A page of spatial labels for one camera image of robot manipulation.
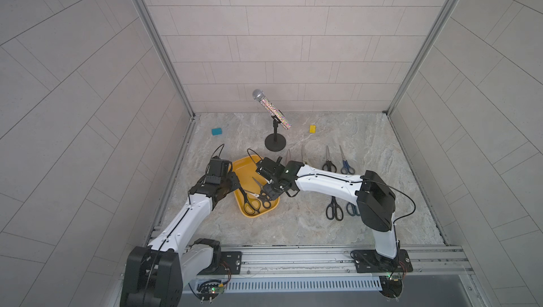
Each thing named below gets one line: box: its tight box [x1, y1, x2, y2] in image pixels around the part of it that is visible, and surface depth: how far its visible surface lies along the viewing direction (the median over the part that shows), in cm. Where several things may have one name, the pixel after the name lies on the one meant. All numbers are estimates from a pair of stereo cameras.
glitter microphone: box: [252, 89, 293, 131], surface depth 88 cm
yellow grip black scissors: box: [238, 186, 261, 216], surface depth 85 cm
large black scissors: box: [325, 195, 344, 222], surface depth 84 cm
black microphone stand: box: [264, 114, 287, 153], surface depth 106 cm
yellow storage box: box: [231, 154, 280, 218], surface depth 85 cm
